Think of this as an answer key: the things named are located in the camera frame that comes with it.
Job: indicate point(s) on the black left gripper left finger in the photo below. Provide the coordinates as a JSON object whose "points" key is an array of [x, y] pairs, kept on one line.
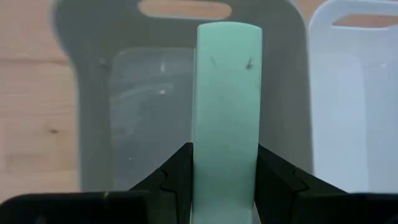
{"points": [[174, 186]]}

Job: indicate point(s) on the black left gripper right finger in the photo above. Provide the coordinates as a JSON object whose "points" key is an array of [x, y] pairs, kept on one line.
{"points": [[276, 186]]}

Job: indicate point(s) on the mint green stapler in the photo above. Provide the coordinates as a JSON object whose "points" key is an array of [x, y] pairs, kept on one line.
{"points": [[227, 109]]}

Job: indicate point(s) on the white plastic bin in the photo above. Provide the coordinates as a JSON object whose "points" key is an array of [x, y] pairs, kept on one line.
{"points": [[342, 109]]}

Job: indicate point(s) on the grey plastic bin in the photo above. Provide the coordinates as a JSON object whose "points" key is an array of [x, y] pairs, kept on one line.
{"points": [[93, 93]]}

